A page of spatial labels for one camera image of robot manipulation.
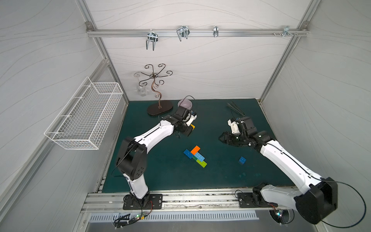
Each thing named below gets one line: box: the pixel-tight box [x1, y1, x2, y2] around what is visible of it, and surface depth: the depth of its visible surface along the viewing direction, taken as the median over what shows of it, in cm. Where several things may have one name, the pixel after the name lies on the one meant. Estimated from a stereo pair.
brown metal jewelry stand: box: [133, 63, 173, 116], surface depth 97 cm
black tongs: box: [226, 99, 246, 117], surface depth 117 cm
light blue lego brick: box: [194, 151, 206, 162], surface depth 90 cm
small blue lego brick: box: [238, 156, 247, 165], surface depth 89 cm
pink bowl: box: [177, 99, 193, 110], surface depth 113 cm
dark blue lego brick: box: [183, 148, 194, 160], surface depth 92 cm
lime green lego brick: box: [196, 159, 208, 168], surface depth 88 cm
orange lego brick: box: [190, 145, 201, 156], surface depth 92 cm
